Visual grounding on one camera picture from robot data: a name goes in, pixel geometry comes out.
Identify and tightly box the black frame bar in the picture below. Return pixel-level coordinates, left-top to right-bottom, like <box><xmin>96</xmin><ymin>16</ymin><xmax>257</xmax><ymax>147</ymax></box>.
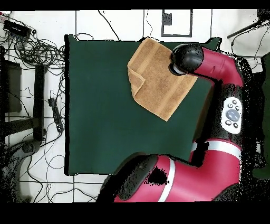
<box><xmin>33</xmin><ymin>64</ymin><xmax>46</xmax><ymax>142</ymax></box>

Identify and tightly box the grey rectangular frame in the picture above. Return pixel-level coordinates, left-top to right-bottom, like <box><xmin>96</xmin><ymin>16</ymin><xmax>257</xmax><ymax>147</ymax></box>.
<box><xmin>161</xmin><ymin>9</ymin><xmax>193</xmax><ymax>38</ymax></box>

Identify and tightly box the black device box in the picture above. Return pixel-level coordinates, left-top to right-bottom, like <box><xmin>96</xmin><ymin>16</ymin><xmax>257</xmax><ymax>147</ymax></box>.
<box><xmin>3</xmin><ymin>19</ymin><xmax>32</xmax><ymax>39</ymax></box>

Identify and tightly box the black flat panel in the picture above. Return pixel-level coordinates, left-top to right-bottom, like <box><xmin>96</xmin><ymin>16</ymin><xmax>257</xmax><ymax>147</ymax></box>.
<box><xmin>0</xmin><ymin>60</ymin><xmax>22</xmax><ymax>114</ymax></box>

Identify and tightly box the tangled black cable bundle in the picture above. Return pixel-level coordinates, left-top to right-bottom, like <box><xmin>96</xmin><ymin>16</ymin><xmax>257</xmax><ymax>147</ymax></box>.
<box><xmin>12</xmin><ymin>38</ymin><xmax>66</xmax><ymax>68</ymax></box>

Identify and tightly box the dark green tablecloth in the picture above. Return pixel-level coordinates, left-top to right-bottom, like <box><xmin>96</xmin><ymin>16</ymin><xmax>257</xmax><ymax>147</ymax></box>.
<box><xmin>64</xmin><ymin>34</ymin><xmax>222</xmax><ymax>177</ymax></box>

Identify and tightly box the grey chair base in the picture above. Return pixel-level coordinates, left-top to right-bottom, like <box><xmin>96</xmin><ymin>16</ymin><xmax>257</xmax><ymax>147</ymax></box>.
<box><xmin>6</xmin><ymin>139</ymin><xmax>42</xmax><ymax>161</ymax></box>

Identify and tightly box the black power strip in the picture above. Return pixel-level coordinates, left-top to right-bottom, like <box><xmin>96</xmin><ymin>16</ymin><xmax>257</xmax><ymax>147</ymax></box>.
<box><xmin>47</xmin><ymin>97</ymin><xmax>64</xmax><ymax>133</ymax></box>

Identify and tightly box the tan terry towel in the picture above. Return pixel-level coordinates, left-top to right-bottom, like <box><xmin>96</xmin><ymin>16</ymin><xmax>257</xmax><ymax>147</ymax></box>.
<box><xmin>127</xmin><ymin>37</ymin><xmax>198</xmax><ymax>122</ymax></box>

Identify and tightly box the black tripod pole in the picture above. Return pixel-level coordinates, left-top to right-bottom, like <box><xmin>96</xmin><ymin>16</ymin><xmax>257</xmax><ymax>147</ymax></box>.
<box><xmin>226</xmin><ymin>9</ymin><xmax>270</xmax><ymax>39</ymax></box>

